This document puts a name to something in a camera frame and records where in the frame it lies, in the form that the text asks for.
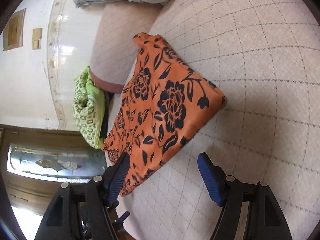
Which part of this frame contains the green checked blanket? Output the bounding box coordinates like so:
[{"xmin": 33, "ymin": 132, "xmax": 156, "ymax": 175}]
[{"xmin": 72, "ymin": 66, "xmax": 107, "ymax": 149}]

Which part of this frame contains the orange floral blouse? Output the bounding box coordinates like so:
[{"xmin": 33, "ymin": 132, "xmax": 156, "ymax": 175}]
[{"xmin": 101, "ymin": 32, "xmax": 227, "ymax": 197}]

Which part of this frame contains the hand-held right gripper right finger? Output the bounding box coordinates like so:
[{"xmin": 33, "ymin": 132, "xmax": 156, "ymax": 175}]
[{"xmin": 197, "ymin": 152, "xmax": 293, "ymax": 240}]

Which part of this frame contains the wooden door with glass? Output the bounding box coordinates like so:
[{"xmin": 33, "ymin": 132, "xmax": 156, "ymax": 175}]
[{"xmin": 0, "ymin": 125, "xmax": 108, "ymax": 217}]

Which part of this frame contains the framed wall plaque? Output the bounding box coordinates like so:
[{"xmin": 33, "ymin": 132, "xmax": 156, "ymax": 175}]
[{"xmin": 3, "ymin": 8, "xmax": 26, "ymax": 51}]

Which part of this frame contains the pink sofa bolster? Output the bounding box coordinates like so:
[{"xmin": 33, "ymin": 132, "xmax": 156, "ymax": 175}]
[{"xmin": 89, "ymin": 2, "xmax": 163, "ymax": 93}]

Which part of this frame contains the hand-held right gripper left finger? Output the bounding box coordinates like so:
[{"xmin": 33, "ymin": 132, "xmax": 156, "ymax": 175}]
[{"xmin": 34, "ymin": 152, "xmax": 131, "ymax": 240}]

